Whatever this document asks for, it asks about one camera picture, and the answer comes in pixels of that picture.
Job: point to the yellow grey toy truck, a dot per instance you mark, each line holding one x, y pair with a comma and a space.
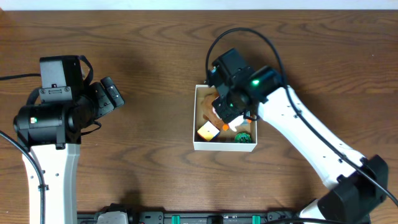
247, 121

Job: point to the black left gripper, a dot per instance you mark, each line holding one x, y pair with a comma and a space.
104, 98

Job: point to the green round spinner toy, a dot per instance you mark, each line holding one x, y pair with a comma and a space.
243, 137

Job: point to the white cardboard box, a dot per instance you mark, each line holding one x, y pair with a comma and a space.
225, 140

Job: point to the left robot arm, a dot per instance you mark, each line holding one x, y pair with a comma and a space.
49, 129

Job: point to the brown plush toy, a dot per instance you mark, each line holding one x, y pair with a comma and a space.
209, 113

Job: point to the colourful puzzle cube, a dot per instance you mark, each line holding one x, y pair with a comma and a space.
208, 131

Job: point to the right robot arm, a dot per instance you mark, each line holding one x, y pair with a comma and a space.
356, 184

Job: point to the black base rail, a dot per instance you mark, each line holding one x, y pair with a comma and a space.
117, 213

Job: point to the pink duck toy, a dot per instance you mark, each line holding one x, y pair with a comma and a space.
236, 123

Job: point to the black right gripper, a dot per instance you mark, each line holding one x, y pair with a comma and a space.
221, 104

